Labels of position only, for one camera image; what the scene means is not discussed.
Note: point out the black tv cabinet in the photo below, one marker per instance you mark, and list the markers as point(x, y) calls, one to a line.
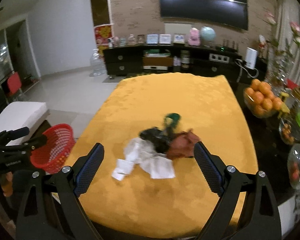
point(196, 60)

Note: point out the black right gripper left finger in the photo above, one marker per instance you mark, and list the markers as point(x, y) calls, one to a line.
point(50, 207)

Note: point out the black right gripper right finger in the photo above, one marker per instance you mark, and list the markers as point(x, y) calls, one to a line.
point(259, 218)

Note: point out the black wall television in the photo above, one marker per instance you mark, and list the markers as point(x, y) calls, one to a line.
point(233, 13)

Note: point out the white cushioned seat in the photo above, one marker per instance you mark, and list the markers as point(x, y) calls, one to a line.
point(21, 114)

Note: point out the red plastic mesh basket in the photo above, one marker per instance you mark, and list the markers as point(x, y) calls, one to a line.
point(52, 156)

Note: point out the pink plush toy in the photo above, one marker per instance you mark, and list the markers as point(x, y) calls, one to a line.
point(194, 37)

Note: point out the white picture frame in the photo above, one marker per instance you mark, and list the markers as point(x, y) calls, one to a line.
point(165, 39)
point(152, 39)

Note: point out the light blue globe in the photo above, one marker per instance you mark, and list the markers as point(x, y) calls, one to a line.
point(207, 36)

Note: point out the glass flower vase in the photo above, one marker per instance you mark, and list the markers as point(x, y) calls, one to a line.
point(281, 67)

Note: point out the glass bowl of snacks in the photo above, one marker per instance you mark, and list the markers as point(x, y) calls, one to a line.
point(289, 129)

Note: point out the dark green wrapper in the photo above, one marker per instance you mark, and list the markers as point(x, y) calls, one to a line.
point(171, 122)

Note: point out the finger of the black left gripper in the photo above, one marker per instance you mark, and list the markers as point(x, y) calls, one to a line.
point(7, 136)
point(32, 143)

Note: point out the white router box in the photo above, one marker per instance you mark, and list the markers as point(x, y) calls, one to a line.
point(250, 58)

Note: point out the clear large water bottle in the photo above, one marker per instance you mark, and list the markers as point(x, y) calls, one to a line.
point(97, 64)

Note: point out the round glass jar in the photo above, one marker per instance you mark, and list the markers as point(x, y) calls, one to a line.
point(293, 164)

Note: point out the black plastic bag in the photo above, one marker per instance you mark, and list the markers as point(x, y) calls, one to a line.
point(159, 138)

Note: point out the red chair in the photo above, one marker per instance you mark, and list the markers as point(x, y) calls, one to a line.
point(14, 83)

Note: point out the bowl of oranges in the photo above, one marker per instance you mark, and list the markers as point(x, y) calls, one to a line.
point(261, 100)

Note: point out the brown dried leaf wrapper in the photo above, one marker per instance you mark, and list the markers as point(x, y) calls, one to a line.
point(182, 145)

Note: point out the red festive poster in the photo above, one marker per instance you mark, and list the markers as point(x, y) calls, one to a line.
point(103, 33)

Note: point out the white tissue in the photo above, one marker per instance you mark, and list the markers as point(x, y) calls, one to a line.
point(142, 153)

